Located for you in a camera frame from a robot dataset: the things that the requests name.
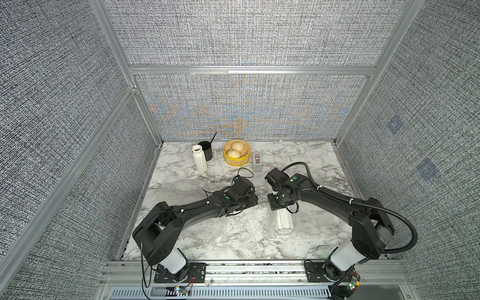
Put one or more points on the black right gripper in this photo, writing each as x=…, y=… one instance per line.
x=273, y=206

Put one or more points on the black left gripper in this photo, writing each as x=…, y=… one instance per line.
x=252, y=195

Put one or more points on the white ribbed wide vase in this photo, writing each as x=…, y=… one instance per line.
x=284, y=222

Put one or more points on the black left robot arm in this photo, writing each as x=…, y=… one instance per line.
x=157, y=234

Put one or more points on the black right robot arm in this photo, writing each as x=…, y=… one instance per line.
x=371, y=228

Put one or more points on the small clear box red contents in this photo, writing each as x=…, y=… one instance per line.
x=257, y=162

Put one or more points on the front bun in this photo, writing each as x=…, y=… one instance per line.
x=233, y=153

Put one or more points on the bun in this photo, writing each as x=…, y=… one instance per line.
x=238, y=146
x=233, y=153

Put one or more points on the yellow steamer basket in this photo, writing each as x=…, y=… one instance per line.
x=245, y=154

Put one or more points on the back bun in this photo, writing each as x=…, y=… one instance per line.
x=238, y=146

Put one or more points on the white ribbed slim vase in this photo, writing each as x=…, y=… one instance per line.
x=199, y=158

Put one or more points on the black cup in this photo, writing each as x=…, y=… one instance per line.
x=207, y=149

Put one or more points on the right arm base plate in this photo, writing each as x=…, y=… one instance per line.
x=319, y=272

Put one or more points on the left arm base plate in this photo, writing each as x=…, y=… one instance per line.
x=193, y=272

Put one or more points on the aluminium front rail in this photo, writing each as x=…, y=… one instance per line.
x=258, y=280

